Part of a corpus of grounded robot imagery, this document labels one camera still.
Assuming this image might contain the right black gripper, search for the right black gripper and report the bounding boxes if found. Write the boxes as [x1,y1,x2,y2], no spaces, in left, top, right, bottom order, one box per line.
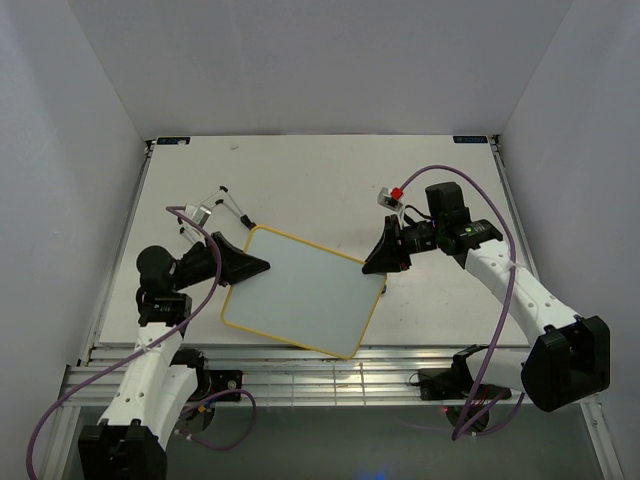
[361,214,443,273]

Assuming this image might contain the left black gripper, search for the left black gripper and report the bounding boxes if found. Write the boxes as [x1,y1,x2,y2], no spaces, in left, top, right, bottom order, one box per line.
[173,231,271,291]

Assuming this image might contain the yellow framed whiteboard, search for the yellow framed whiteboard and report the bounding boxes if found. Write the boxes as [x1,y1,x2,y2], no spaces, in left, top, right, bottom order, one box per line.
[220,226,387,359]

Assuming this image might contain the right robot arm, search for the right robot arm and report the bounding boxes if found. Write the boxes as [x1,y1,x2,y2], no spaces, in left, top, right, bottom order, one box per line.
[362,182,610,412]

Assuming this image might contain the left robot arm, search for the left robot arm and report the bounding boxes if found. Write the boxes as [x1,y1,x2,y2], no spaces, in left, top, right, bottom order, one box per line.
[78,232,270,479]

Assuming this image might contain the right blue table label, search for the right blue table label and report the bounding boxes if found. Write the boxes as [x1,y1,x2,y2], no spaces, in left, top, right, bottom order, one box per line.
[452,135,489,144]

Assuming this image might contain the blue table label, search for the blue table label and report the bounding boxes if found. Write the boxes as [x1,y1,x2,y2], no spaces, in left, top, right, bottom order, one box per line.
[156,137,191,146]
[452,135,489,144]

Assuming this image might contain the left blue table label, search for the left blue table label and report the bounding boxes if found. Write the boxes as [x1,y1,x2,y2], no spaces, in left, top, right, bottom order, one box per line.
[156,137,191,146]

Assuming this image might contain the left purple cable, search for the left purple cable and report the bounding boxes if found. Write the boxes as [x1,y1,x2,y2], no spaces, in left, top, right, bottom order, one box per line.
[27,204,257,480]

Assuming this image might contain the purple cable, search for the purple cable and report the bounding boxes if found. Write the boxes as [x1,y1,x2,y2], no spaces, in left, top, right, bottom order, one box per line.
[27,204,257,480]
[399,164,526,441]

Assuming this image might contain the black wire whiteboard stand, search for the black wire whiteboard stand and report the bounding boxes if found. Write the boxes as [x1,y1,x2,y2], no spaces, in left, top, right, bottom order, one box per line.
[197,185,256,230]

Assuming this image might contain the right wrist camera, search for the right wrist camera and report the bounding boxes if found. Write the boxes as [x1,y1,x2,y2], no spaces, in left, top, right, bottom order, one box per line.
[377,187,405,222]

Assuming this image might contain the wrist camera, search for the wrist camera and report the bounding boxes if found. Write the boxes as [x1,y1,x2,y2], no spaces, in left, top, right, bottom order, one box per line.
[178,204,211,243]
[377,187,405,222]

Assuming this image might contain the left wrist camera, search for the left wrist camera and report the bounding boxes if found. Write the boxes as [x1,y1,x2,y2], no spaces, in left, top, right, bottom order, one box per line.
[178,204,211,243]

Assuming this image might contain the aluminium rail frame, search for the aluminium rail frame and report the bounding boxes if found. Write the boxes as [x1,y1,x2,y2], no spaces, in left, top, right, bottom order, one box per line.
[39,134,626,480]

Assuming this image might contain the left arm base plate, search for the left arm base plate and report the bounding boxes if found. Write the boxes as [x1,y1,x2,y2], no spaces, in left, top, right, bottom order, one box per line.
[204,370,244,398]

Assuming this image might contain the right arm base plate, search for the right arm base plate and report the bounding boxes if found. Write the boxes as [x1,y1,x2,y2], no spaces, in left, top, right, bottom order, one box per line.
[408,368,512,404]

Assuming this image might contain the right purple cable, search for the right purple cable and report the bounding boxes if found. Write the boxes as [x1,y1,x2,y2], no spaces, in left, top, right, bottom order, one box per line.
[399,164,526,441]

